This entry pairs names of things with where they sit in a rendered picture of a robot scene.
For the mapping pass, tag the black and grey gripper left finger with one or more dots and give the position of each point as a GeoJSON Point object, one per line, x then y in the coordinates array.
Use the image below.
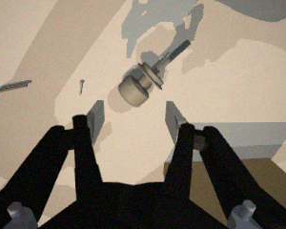
{"type": "Point", "coordinates": [23, 199]}

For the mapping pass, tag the wooden door slab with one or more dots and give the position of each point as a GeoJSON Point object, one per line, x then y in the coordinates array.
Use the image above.
{"type": "Point", "coordinates": [266, 173]}

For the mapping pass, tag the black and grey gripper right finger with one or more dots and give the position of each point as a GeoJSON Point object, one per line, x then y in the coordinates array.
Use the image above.
{"type": "Point", "coordinates": [244, 204]}

